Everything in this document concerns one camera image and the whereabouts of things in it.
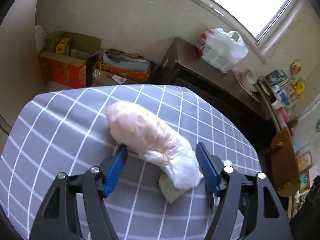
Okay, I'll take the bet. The pink white plastic bag bundle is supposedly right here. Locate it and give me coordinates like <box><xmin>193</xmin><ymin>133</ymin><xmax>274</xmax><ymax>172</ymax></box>
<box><xmin>105</xmin><ymin>101</ymin><xmax>203</xmax><ymax>191</ymax></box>

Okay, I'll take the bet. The grey checked tablecloth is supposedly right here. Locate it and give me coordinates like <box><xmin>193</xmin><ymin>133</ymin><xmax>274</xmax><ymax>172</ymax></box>
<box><xmin>1</xmin><ymin>85</ymin><xmax>260</xmax><ymax>239</ymax></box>

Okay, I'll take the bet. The wooden chair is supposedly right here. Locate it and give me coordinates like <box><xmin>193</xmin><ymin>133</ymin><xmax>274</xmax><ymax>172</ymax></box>
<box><xmin>258</xmin><ymin>129</ymin><xmax>300</xmax><ymax>219</ymax></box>

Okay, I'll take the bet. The orange brown cardboard box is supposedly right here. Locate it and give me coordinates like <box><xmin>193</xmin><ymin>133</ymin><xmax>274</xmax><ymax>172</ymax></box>
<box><xmin>86</xmin><ymin>49</ymin><xmax>155</xmax><ymax>87</ymax></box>

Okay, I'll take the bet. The red cardboard box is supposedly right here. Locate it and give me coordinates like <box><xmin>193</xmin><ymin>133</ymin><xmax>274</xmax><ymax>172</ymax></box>
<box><xmin>38</xmin><ymin>31</ymin><xmax>101</xmax><ymax>88</ymax></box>

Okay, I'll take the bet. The dark wooden side table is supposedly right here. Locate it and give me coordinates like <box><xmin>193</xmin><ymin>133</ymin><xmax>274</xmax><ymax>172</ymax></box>
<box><xmin>150</xmin><ymin>37</ymin><xmax>276</xmax><ymax>152</ymax></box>

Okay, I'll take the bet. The wooden bookshelf with items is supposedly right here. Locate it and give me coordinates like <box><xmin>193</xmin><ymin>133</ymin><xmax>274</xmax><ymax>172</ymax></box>
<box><xmin>255</xmin><ymin>69</ymin><xmax>299</xmax><ymax>132</ymax></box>

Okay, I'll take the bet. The white plastic shopping bag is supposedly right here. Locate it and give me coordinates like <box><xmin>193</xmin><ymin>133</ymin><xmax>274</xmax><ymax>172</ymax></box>
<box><xmin>196</xmin><ymin>28</ymin><xmax>248</xmax><ymax>73</ymax></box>

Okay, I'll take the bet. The yellow duck toy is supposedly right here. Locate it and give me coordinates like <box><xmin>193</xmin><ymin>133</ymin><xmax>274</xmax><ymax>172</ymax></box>
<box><xmin>293</xmin><ymin>79</ymin><xmax>306</xmax><ymax>99</ymax></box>

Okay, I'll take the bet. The yellow small box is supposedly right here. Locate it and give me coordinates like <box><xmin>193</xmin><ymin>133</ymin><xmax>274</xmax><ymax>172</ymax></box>
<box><xmin>56</xmin><ymin>38</ymin><xmax>71</xmax><ymax>56</ymax></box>

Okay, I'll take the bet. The round wall decoration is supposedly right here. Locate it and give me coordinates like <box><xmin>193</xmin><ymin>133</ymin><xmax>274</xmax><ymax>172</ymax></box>
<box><xmin>290</xmin><ymin>60</ymin><xmax>302</xmax><ymax>75</ymax></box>

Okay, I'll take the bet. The window with white frame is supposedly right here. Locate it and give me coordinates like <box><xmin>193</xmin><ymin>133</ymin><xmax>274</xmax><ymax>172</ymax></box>
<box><xmin>145</xmin><ymin>0</ymin><xmax>306</xmax><ymax>58</ymax></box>

